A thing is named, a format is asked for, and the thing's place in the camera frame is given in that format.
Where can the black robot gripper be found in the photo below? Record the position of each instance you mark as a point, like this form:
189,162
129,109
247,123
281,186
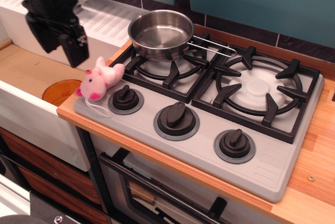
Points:
54,24

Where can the pink stuffed pig toy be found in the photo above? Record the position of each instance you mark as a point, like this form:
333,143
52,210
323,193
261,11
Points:
96,83

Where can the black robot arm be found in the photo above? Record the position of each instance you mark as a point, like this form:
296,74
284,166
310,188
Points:
55,24

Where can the stainless steel pan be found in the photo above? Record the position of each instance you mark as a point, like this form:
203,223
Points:
160,35

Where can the orange plastic bowl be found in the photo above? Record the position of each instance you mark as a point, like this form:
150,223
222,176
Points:
60,91

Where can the black left stove knob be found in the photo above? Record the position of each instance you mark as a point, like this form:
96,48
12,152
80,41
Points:
125,101

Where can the black stove knob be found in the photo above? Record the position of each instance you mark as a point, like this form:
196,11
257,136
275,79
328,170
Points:
234,146
125,101
176,122

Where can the black left burner grate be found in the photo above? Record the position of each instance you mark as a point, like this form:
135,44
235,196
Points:
179,78

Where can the black burner grate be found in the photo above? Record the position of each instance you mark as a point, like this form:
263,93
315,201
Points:
272,96
179,78

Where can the black middle stove knob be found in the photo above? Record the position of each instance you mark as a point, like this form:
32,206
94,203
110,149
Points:
176,122

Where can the wooden drawer fronts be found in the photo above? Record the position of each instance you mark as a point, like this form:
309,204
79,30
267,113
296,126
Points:
54,180

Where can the toy oven door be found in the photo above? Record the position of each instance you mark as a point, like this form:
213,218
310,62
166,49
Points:
147,207

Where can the grey toy stove top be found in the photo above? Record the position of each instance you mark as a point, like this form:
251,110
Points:
265,175

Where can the black right stove knob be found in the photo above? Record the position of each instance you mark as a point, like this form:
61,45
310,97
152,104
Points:
234,146

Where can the black right burner grate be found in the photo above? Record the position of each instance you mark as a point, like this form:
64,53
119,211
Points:
272,96

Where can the black oven door handle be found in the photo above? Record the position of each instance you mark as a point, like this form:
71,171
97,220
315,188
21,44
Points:
116,162

